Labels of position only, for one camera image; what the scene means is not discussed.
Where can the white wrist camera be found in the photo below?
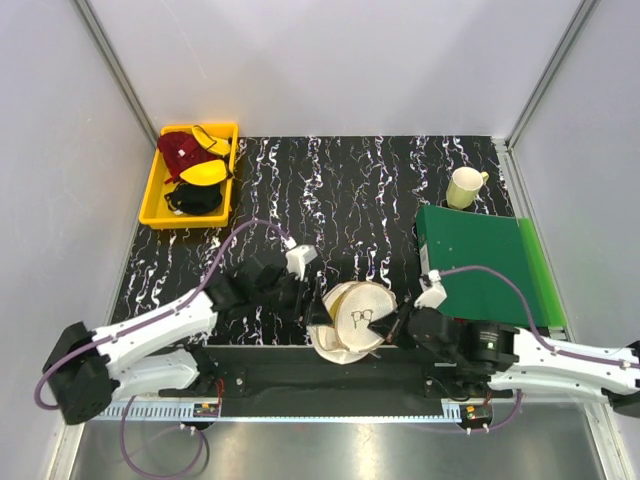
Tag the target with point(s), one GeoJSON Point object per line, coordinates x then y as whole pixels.
{"type": "Point", "coordinates": [298, 258]}
{"type": "Point", "coordinates": [433, 292]}

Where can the bright yellow bra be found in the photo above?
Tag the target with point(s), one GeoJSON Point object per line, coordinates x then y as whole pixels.
{"type": "Point", "coordinates": [212, 164]}

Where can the green ring binder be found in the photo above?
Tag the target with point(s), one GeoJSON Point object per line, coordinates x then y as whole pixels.
{"type": "Point", "coordinates": [449, 239]}

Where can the black bra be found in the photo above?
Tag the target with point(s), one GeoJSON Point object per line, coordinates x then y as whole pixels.
{"type": "Point", "coordinates": [193, 199]}

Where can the white mesh laundry bag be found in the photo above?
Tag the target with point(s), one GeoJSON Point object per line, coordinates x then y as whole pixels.
{"type": "Point", "coordinates": [352, 306]}

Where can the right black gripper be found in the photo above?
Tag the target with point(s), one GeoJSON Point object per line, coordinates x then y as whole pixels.
{"type": "Point", "coordinates": [387, 326]}

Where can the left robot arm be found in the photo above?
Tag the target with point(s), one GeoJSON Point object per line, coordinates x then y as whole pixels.
{"type": "Point", "coordinates": [155, 356]}

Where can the yellow plastic bin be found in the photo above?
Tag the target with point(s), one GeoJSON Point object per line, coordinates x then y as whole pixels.
{"type": "Point", "coordinates": [154, 211]}

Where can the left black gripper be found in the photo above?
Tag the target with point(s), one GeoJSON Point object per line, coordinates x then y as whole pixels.
{"type": "Point", "coordinates": [313, 308]}

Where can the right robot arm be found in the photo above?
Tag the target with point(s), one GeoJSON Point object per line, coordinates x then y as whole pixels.
{"type": "Point", "coordinates": [481, 356]}

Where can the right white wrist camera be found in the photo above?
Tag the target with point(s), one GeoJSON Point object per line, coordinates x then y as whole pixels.
{"type": "Point", "coordinates": [433, 292]}

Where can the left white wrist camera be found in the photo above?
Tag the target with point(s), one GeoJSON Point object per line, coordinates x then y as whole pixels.
{"type": "Point", "coordinates": [298, 258]}

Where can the dark red bra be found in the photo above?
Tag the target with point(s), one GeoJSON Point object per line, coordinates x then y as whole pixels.
{"type": "Point", "coordinates": [180, 151]}

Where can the pale green mug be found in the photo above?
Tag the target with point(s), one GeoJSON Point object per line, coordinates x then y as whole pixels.
{"type": "Point", "coordinates": [464, 186]}

